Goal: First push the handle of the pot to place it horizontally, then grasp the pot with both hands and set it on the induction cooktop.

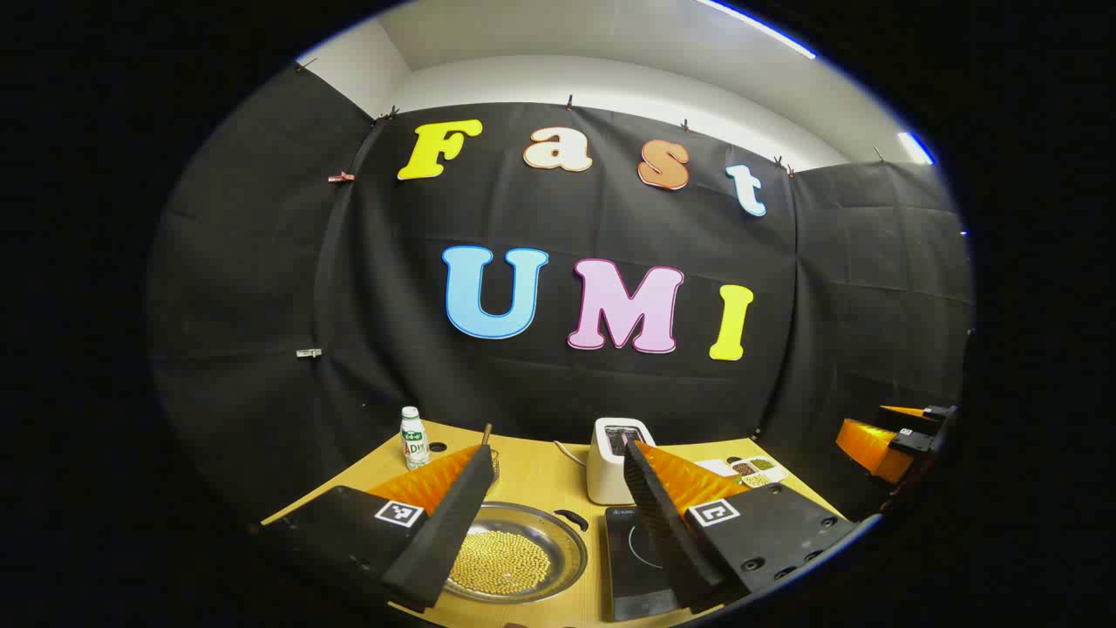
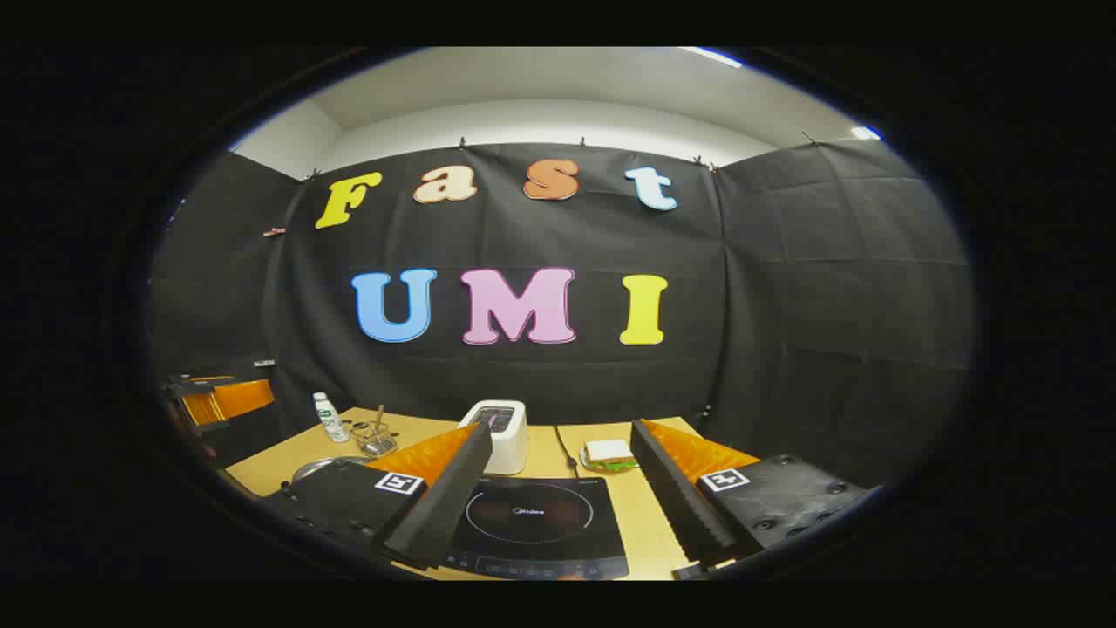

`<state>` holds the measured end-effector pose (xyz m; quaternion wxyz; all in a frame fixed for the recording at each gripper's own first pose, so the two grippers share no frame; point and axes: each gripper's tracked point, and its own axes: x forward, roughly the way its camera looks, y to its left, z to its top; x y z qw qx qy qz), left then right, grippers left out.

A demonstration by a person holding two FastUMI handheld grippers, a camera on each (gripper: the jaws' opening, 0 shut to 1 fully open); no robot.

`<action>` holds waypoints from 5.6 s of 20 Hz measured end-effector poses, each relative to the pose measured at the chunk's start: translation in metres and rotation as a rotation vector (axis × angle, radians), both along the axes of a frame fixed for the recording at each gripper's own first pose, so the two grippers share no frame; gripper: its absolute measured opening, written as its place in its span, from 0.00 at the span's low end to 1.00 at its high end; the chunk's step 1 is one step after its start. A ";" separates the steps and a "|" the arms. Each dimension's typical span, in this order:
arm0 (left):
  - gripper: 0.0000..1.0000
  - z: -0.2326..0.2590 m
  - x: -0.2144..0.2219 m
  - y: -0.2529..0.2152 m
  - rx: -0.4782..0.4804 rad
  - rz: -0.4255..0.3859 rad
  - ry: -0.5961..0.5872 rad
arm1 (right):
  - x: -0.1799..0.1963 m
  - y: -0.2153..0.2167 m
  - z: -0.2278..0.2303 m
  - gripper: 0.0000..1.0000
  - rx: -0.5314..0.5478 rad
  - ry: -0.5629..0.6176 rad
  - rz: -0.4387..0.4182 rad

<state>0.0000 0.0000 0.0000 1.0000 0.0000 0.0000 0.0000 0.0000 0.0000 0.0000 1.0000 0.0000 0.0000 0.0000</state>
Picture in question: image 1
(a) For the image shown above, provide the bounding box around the white toaster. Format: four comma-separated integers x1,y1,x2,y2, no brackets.
586,417,657,506

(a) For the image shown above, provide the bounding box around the steel pot with black handles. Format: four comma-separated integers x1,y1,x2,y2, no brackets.
443,500,590,605

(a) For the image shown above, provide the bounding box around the white drink bottle green label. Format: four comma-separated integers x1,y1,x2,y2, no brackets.
400,406,432,471

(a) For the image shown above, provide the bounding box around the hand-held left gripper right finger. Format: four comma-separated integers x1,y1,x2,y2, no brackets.
621,439,860,614

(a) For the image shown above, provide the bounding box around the black induction cooktop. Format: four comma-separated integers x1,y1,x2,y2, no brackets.
604,504,691,622

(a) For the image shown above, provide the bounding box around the white divided dish of beans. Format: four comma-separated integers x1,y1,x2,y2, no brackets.
697,455,790,489

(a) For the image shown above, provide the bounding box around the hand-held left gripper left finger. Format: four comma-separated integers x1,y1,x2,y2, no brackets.
260,443,498,614

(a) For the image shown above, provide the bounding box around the black backdrop cloth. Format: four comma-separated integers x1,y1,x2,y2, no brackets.
148,65,976,524

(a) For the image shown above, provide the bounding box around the pile of soybeans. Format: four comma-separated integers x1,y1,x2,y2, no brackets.
448,529,553,597

